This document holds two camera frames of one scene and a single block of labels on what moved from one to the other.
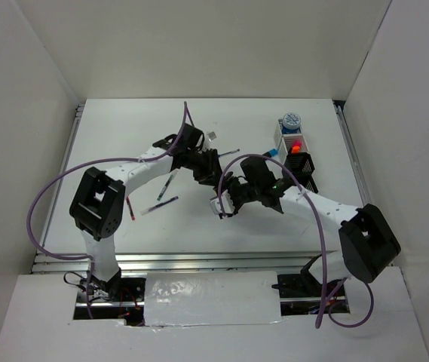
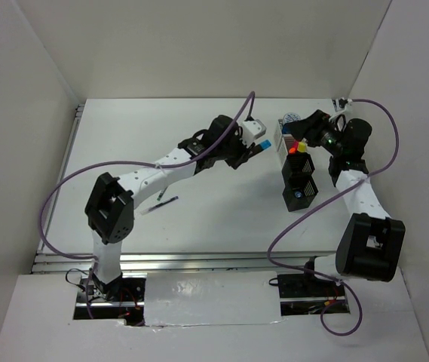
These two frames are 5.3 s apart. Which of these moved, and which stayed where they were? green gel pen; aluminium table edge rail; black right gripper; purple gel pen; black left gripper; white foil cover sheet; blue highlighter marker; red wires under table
Moved: blue highlighter marker; black right gripper; black left gripper
Stayed: purple gel pen; white foil cover sheet; green gel pen; red wires under table; aluminium table edge rail
